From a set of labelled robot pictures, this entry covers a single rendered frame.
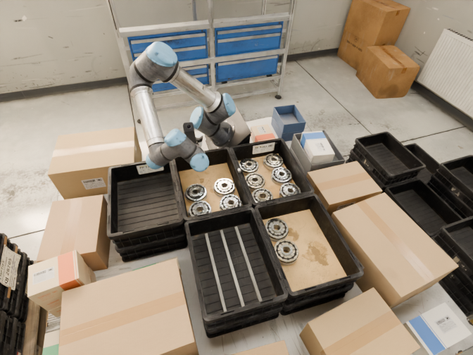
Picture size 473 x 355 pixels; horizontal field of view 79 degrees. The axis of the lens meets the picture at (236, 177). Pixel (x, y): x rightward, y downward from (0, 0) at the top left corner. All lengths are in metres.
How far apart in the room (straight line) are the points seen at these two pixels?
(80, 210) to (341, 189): 1.22
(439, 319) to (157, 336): 1.03
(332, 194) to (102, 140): 1.23
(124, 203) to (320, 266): 0.92
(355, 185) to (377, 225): 0.26
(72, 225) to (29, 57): 2.85
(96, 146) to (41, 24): 2.36
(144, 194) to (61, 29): 2.70
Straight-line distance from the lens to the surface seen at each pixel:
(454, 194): 2.38
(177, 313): 1.08
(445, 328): 1.42
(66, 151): 1.72
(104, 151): 1.63
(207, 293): 1.16
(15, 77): 4.17
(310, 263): 1.26
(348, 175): 1.58
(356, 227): 1.33
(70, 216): 1.46
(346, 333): 1.16
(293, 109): 2.05
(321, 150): 1.61
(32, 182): 3.07
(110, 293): 1.16
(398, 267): 1.30
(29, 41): 3.96
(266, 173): 1.51
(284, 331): 1.28
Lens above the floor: 1.92
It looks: 47 degrees down
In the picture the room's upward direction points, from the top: 2 degrees clockwise
